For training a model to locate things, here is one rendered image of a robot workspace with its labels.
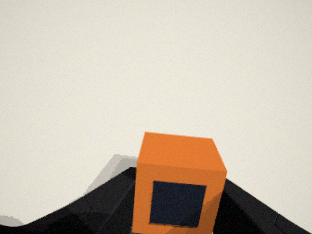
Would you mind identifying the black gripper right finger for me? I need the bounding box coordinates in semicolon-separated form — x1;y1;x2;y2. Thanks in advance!
212;180;311;234

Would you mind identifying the orange block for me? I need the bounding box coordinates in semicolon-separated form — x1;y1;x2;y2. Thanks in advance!
132;132;228;234

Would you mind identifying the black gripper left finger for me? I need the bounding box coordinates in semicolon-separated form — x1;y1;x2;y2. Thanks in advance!
0;168;136;234

